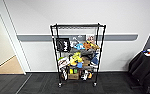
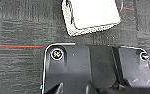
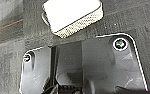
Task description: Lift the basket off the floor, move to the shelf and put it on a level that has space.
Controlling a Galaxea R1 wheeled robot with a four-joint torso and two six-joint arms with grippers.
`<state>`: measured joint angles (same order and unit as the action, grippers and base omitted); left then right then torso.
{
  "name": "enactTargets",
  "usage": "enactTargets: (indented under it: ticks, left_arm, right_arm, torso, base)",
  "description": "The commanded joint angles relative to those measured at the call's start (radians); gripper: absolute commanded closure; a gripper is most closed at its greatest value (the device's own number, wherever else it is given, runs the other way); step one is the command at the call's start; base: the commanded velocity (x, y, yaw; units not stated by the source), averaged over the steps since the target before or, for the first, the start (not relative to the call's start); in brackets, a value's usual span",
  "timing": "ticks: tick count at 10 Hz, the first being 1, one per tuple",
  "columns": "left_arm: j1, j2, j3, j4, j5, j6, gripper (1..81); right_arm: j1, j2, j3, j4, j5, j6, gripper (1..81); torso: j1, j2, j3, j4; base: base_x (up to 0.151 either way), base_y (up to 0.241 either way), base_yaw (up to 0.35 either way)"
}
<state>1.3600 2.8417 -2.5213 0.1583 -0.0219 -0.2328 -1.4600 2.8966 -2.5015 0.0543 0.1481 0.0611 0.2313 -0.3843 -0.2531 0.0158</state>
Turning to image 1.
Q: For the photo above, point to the black white pack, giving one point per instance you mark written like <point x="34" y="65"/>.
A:
<point x="85" y="75"/>

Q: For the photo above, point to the long grey wall band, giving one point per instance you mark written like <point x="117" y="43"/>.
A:
<point x="34" y="37"/>

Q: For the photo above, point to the yellow plush toy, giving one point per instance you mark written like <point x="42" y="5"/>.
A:
<point x="76" y="58"/>

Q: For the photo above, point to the white red snack bag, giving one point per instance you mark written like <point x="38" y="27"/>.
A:
<point x="63" y="63"/>

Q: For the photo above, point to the brown cardboard box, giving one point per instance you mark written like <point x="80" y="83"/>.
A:
<point x="73" y="76"/>

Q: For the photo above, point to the blue bag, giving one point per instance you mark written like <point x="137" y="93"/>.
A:
<point x="95" y="60"/>

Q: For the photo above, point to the white box with picture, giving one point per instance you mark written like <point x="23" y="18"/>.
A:
<point x="90" y="38"/>

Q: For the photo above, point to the orange brown plush toy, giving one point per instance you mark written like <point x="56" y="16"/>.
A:
<point x="90" y="46"/>

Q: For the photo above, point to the white door frame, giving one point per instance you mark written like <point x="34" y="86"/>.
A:
<point x="14" y="36"/>

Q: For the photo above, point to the blue plush toy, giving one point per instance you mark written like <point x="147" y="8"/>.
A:
<point x="79" y="46"/>

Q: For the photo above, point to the brown paper box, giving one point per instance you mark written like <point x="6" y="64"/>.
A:
<point x="86" y="61"/>

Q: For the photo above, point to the black chair with dark cloth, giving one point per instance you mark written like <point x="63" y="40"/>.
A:
<point x="146" y="71"/>

